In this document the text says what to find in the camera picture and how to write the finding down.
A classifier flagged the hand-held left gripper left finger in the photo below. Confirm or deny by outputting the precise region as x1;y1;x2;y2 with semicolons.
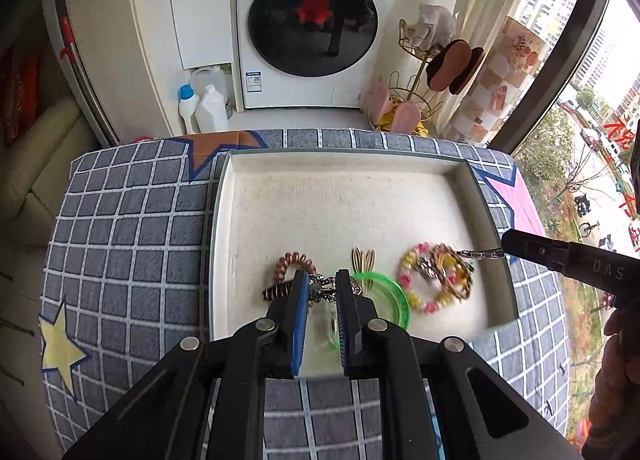
62;270;310;460

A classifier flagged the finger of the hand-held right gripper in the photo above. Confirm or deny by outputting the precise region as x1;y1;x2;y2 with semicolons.
501;229;640;306

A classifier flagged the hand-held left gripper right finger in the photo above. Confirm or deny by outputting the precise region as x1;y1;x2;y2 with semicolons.
335;269;583;460

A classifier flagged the brown spiral hair tie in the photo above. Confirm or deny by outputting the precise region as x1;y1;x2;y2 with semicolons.
274;251;318;286

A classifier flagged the green plastic bangle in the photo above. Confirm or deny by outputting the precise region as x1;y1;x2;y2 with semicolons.
347;270;412;333

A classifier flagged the beige wooden hair clip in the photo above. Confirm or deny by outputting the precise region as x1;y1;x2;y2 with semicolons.
351;247;377;293

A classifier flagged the yellow pink bead bracelet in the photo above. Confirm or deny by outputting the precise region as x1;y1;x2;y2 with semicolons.
397;241;473;315

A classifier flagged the silver chain with charm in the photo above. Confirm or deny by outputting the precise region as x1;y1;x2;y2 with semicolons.
415;249;507;281

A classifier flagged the brown braided bracelet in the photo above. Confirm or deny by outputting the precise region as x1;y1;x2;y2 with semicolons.
430;244;473;300

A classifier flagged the white jewelry tray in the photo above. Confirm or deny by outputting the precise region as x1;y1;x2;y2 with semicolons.
207;149;521;378

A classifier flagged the person's right hand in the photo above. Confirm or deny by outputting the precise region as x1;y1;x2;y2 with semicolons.
582;297;640;460

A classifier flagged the red window decal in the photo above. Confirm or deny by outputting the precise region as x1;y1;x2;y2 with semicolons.
602;115;640;251

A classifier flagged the checkered star tablecloth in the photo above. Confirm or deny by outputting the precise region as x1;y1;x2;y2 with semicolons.
39;127;573;460

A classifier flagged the pink patterned box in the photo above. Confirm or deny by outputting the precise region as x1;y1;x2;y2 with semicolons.
442;15;546;146

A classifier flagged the brown slipper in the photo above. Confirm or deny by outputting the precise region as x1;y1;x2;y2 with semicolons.
426;39;472;91
449;46;486;96

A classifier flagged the pink slipper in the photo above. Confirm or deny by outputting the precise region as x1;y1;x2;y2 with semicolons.
390;100;423;135
362;78;396;130

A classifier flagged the small white jug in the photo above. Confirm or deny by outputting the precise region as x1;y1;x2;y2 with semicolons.
195;85;230;133

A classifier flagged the white washing machine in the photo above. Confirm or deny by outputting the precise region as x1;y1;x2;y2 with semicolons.
235;0;408;114

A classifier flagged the blue cap detergent bottle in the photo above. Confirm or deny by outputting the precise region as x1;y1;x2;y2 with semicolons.
178;84;202;135

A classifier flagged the large translucent jug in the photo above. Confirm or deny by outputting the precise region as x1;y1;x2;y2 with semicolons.
190;65;233;116

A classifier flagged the cream sofa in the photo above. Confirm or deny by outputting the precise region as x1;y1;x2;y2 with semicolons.
0;95;96;246

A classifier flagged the red door sticker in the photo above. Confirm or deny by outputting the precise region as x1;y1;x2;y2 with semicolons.
57;16;78;61

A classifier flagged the red cushion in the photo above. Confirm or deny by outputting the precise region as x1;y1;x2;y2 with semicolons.
0;45;43;146

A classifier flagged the dark window frame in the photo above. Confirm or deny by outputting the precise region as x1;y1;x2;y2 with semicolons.
487;0;616;156

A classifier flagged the gold wire rack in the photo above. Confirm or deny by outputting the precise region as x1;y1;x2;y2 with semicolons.
372;18;451;133

